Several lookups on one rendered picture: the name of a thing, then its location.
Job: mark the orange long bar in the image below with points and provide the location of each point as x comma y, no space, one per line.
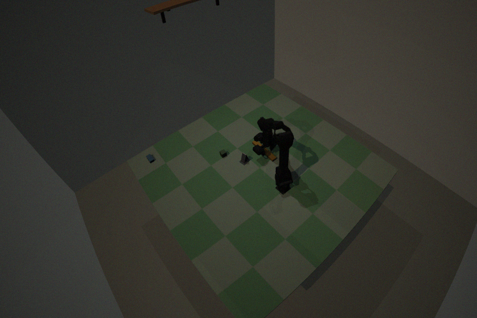
267,152

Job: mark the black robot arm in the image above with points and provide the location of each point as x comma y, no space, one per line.
284,141

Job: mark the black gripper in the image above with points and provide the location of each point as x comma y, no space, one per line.
266,143

